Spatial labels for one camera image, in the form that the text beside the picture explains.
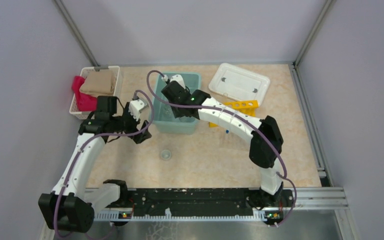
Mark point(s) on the small clear glass dish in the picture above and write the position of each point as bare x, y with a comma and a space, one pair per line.
165, 155

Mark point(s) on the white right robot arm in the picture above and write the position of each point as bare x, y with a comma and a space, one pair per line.
262, 134

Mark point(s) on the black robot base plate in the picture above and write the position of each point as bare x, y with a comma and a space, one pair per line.
201, 203

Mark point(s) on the beige cloth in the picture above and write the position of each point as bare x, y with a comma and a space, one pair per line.
99, 83

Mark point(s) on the white plastic tray lid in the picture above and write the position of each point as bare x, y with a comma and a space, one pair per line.
239, 84

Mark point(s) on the clear glass flask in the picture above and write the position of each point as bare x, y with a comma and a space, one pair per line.
166, 113

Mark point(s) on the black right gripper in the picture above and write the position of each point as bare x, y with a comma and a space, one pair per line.
177, 113

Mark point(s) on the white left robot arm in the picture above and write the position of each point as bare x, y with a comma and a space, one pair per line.
67, 207

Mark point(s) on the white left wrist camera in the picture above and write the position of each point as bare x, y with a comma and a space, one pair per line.
136, 107

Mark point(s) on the teal plastic bin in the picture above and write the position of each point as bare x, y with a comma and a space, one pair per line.
183, 125

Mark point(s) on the white perforated plastic basket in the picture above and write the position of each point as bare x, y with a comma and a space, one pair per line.
116, 70

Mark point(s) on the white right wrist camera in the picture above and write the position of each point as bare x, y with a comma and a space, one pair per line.
176, 78

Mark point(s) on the yellow test tube rack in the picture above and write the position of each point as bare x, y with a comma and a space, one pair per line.
247, 107

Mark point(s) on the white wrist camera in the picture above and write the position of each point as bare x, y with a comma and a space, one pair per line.
136, 107
176, 78

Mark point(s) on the pink cloth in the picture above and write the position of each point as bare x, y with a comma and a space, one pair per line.
85, 103

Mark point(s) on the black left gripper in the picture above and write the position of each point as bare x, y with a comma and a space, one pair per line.
135, 123

